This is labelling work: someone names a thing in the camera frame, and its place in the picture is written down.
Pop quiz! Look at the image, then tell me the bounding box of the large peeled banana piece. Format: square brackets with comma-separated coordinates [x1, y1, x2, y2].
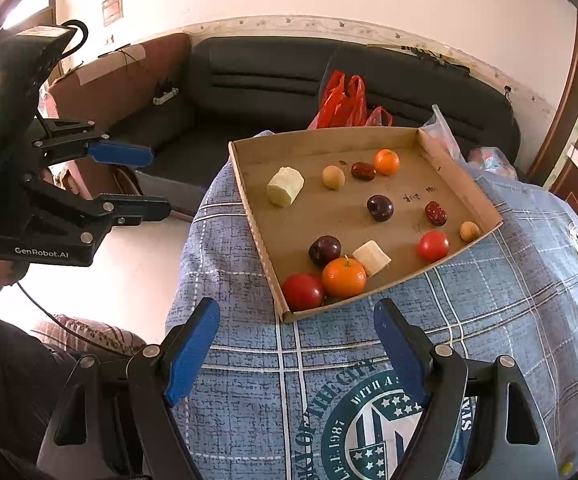
[266, 166, 305, 209]

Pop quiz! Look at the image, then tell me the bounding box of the small wall poster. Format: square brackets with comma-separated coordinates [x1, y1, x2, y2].
[101, 0, 124, 27]

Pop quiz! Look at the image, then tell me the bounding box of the red plastic bag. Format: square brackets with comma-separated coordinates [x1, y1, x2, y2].
[307, 70, 368, 130]
[365, 106, 394, 128]

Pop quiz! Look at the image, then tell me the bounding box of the thin black cable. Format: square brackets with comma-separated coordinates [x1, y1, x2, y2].
[15, 280, 137, 356]

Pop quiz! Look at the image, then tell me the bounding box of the clear plastic bag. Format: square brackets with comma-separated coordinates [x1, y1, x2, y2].
[421, 104, 467, 163]
[466, 146, 518, 181]

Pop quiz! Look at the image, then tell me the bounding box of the person's left forearm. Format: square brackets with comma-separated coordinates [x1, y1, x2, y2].
[0, 277, 82, 480]

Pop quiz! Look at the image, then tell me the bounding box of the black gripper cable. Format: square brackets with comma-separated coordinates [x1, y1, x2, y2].
[51, 19, 90, 68]

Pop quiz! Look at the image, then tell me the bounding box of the red tomato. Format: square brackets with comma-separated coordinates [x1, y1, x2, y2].
[417, 230, 450, 263]
[282, 273, 326, 312]

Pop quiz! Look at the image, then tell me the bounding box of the shallow cardboard box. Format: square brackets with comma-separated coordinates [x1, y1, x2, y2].
[228, 126, 504, 324]

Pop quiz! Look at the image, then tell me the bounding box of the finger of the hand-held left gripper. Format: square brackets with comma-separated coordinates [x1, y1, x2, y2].
[24, 175, 172, 241]
[33, 120, 154, 168]

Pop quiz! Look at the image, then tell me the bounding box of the orange mandarin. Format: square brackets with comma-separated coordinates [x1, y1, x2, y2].
[374, 148, 401, 176]
[321, 255, 368, 299]

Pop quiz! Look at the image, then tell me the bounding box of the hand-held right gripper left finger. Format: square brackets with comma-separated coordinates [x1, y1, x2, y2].
[36, 297, 221, 480]

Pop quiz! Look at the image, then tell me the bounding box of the beige cube block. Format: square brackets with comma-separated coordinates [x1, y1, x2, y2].
[352, 240, 392, 277]

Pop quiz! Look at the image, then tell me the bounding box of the blue plaid tablecloth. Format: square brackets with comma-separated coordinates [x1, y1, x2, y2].
[165, 132, 578, 480]

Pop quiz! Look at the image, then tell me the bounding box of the dark purple plum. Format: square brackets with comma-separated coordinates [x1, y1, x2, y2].
[366, 194, 395, 223]
[309, 235, 342, 268]

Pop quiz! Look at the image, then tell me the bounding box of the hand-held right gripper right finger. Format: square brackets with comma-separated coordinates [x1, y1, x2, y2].
[373, 298, 562, 480]

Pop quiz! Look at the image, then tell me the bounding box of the black sofa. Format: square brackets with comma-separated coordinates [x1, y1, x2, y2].
[106, 35, 522, 221]

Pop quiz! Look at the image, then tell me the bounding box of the plaid cushion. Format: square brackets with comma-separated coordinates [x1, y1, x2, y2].
[31, 314, 147, 358]

